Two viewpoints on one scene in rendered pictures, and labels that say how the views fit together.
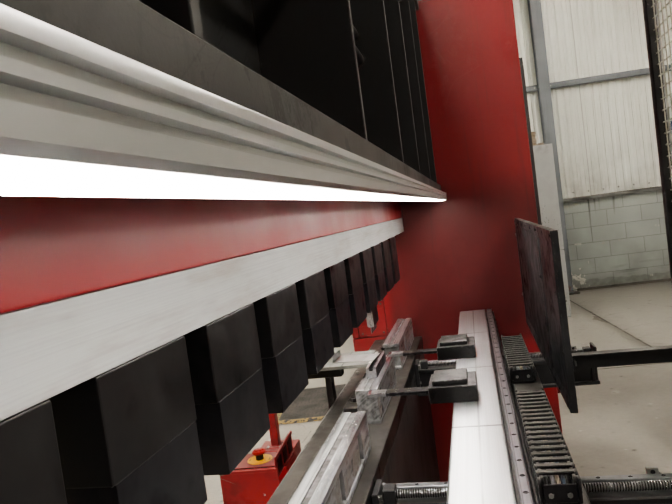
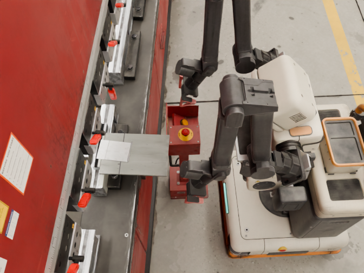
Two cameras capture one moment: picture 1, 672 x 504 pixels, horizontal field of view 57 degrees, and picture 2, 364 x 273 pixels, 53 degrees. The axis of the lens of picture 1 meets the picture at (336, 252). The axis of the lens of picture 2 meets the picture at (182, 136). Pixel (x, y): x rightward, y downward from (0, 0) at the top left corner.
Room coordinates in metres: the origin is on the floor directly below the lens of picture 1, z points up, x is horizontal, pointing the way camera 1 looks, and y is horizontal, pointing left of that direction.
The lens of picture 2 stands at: (2.57, 0.15, 2.31)
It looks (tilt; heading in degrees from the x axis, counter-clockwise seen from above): 61 degrees down; 172
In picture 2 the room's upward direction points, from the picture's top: 2 degrees counter-clockwise
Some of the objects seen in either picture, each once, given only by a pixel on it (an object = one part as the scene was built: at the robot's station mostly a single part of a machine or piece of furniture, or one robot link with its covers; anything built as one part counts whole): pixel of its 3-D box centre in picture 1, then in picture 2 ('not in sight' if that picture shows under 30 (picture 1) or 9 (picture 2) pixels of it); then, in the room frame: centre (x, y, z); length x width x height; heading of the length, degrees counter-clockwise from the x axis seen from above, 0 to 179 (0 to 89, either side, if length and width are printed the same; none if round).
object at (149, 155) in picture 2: (330, 361); (135, 154); (1.91, 0.06, 1.00); 0.26 x 0.18 x 0.01; 78
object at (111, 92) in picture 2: not in sight; (110, 91); (1.74, 0.01, 1.20); 0.04 x 0.02 x 0.10; 78
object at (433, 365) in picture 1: (503, 368); not in sight; (2.24, -0.55, 0.81); 0.64 x 0.08 x 0.14; 78
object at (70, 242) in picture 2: (384, 260); (56, 247); (2.30, -0.17, 1.26); 0.15 x 0.09 x 0.17; 168
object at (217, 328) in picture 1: (209, 383); not in sight; (0.73, 0.17, 1.26); 0.15 x 0.09 x 0.17; 168
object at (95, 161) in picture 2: (376, 364); (100, 145); (1.84, -0.08, 0.99); 0.20 x 0.03 x 0.03; 168
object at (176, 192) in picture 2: not in sight; (188, 181); (1.70, 0.32, 0.06); 0.25 x 0.20 x 0.12; 82
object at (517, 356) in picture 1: (516, 355); not in sight; (1.59, -0.43, 1.02); 0.37 x 0.06 x 0.04; 168
